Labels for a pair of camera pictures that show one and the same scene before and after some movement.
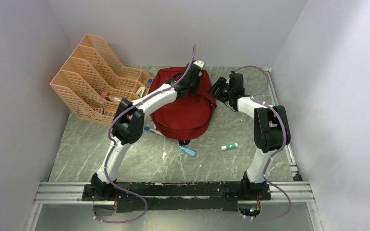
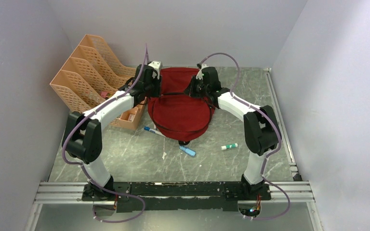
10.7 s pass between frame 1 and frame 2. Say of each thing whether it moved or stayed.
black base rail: stayed
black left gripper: moved
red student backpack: stayed
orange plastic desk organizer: stayed
